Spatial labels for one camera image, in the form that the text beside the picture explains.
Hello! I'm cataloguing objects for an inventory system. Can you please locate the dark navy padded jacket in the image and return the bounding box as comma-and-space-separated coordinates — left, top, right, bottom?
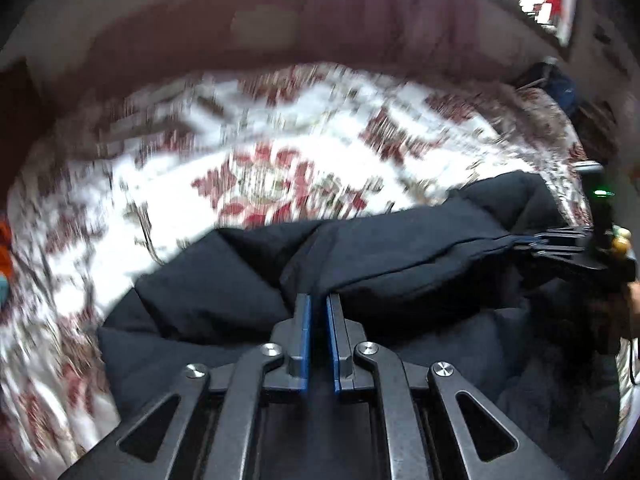
98, 172, 620, 479

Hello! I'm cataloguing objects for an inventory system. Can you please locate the person's right hand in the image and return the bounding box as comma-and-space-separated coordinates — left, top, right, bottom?
617, 281, 640, 340

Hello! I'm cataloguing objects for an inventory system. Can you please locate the blue bag by bed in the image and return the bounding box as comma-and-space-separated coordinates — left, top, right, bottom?
514, 58, 578, 117

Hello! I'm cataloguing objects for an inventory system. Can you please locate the orange blue brown pillow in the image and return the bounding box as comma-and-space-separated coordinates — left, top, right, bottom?
0, 214, 13, 304

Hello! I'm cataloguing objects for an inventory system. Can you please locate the floral satin bed quilt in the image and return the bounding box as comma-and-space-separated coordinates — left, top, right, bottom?
0, 62, 640, 480

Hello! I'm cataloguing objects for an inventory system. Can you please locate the pink window curtain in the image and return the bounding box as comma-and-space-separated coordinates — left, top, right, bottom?
300, 0, 483, 73

